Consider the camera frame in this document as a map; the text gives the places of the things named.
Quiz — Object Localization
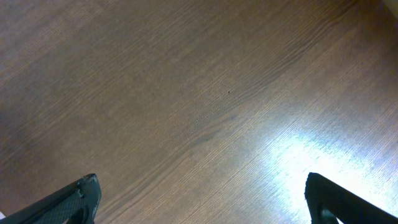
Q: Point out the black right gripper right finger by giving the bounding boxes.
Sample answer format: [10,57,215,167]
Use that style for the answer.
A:
[305,172,397,224]

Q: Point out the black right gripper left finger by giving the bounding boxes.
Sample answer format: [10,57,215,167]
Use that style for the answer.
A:
[1,174,101,224]

